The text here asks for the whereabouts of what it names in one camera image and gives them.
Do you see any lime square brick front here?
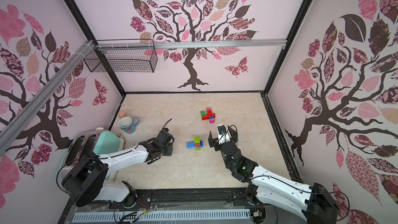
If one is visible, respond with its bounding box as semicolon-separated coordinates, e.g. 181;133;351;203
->
194;137;201;144

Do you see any light blue long brick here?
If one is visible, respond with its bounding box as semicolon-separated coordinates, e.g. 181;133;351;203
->
186;141;195;149

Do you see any red long brick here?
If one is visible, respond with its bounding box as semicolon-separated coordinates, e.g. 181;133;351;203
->
202;114;216;120

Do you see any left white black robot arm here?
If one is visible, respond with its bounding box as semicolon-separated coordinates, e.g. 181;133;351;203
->
56;127;175;207

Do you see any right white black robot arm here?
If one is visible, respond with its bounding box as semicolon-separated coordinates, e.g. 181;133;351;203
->
208;125;339;224

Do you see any blue floral mug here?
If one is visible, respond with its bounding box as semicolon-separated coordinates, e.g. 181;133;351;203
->
118;117;140;134

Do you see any small pink cup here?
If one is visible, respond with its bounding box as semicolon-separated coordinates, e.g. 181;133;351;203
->
118;111;127;119

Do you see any mint chrome toaster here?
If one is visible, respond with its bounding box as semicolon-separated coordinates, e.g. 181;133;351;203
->
58;128;125;181

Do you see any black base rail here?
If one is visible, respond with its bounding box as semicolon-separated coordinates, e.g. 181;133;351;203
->
66;184;263;208

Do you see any white slotted cable duct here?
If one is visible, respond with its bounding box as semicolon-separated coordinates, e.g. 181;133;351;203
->
70;209;250;224

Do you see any black wire basket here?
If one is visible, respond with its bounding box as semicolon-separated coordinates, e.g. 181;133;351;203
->
84;39;158;73

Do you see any aluminium frame rail back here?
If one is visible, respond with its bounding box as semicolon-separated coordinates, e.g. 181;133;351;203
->
96;39;287;49

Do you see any aluminium frame rail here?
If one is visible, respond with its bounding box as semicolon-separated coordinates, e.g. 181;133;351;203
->
1;40;95;154
96;39;287;49

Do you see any aluminium frame rail left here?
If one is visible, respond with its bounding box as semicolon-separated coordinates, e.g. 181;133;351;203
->
1;40;95;154

